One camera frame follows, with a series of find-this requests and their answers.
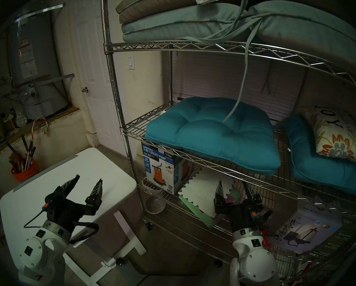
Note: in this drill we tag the crumpled aluminium foil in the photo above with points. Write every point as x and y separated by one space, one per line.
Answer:
21 118

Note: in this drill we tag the clear glass bowl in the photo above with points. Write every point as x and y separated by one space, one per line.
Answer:
155 206

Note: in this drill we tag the pale green tied chair cushion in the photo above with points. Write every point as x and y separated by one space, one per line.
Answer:
181 20

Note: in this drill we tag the LED lamp box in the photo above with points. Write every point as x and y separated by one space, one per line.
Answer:
303 228

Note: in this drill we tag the white panel door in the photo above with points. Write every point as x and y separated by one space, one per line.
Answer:
97 79

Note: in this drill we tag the teal tufted seat cushion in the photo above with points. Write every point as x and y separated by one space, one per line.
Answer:
210 130
315 169

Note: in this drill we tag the utility pump cardboard box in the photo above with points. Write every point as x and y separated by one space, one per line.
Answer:
160 169

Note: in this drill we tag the white zigzag-edged sheet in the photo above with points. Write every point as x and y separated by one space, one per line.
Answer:
201 193

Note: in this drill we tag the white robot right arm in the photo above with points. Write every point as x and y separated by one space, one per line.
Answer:
255 261

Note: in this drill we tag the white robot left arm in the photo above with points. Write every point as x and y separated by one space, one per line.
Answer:
38 252

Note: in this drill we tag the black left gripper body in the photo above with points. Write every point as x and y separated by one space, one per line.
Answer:
61 209

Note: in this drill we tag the red plastic clamp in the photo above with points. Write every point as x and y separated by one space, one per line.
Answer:
266 240

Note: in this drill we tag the striped candy cane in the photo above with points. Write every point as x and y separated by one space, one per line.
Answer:
32 127

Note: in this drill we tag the white wall light switch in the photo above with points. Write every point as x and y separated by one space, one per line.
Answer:
131 62

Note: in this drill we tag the pink foam sheet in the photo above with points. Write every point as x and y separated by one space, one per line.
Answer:
230 196

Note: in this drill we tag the grey water heater tank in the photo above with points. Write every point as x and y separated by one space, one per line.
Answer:
38 50

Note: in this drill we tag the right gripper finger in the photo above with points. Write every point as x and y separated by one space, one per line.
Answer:
252 196
220 194

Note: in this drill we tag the white folding table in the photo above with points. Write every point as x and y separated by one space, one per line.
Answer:
85 169

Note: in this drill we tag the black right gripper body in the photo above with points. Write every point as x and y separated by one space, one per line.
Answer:
243 217

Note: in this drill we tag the orange plastic bucket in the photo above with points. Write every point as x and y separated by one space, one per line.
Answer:
27 173

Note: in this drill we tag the tan chair cushion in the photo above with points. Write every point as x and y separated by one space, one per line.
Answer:
154 2

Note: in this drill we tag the floral print throw pillow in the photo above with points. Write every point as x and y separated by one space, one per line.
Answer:
336 139

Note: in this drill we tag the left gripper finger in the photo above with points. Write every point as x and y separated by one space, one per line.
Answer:
95 194
69 185

